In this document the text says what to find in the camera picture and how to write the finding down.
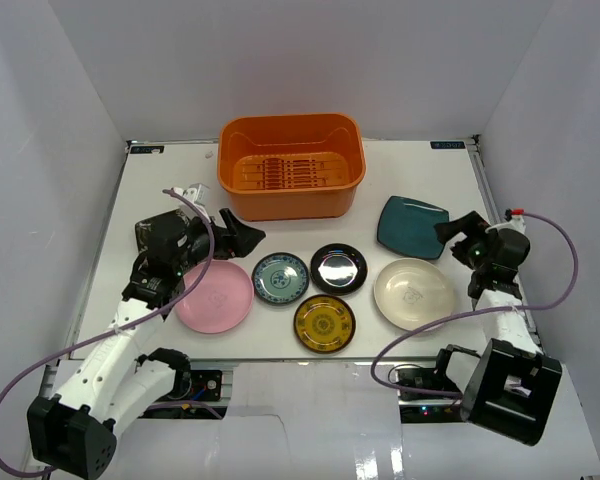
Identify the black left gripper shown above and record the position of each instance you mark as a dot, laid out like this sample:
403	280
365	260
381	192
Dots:
225	236

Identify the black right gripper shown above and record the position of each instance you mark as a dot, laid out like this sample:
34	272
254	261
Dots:
470	224

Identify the teal square plate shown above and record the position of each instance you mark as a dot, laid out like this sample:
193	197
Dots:
406	227

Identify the blue white patterned plate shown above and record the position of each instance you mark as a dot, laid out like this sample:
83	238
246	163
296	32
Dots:
280	278

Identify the pink round plate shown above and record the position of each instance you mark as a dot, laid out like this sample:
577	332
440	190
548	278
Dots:
221	301

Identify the cream white round plate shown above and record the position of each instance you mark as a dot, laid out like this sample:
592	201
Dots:
411	292

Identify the glossy black round plate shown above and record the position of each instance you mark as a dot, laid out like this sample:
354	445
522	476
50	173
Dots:
338	269

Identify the black floral square plate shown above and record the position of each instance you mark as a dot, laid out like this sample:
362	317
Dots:
162	236

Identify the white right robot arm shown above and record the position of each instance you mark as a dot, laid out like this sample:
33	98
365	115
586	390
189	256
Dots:
510	388

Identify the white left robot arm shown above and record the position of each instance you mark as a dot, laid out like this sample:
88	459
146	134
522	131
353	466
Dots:
77	428

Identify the orange plastic bin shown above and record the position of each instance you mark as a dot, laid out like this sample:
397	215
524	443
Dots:
291	167

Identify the right blue table label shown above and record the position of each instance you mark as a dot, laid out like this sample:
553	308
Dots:
447	145

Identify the blue table label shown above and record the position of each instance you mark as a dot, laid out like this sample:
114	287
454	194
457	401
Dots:
447	145
146	149

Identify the left blue table label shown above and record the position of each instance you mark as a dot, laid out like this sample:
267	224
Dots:
146	149

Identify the yellow brown patterned plate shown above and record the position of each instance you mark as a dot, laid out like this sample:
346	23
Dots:
324	324

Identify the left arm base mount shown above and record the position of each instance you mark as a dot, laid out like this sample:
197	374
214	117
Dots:
197	398

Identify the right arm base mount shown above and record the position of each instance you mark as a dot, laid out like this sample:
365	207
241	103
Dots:
423	408

